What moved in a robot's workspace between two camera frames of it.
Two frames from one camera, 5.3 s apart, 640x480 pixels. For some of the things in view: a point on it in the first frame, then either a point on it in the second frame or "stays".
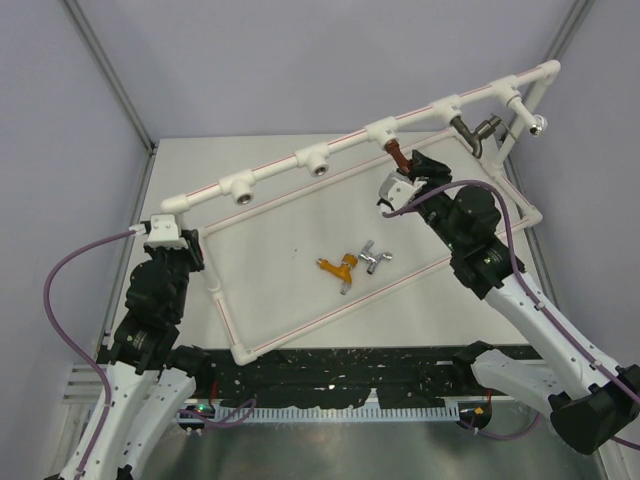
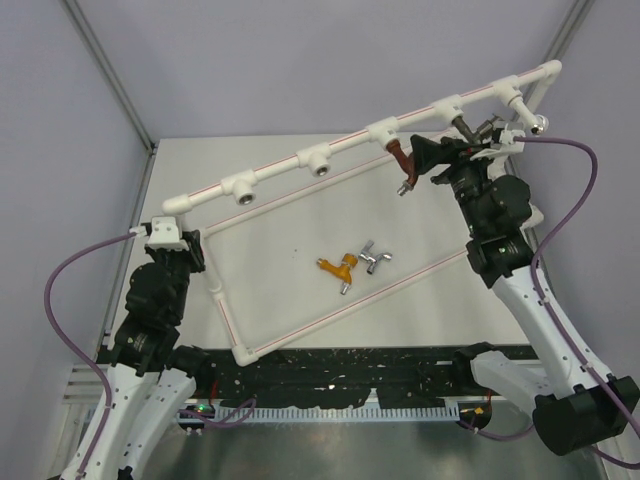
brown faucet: x=404 y=165 stays
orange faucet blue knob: x=344 y=270 stays
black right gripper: x=438 y=172 -> x=455 y=152
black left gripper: x=193 y=251 stays
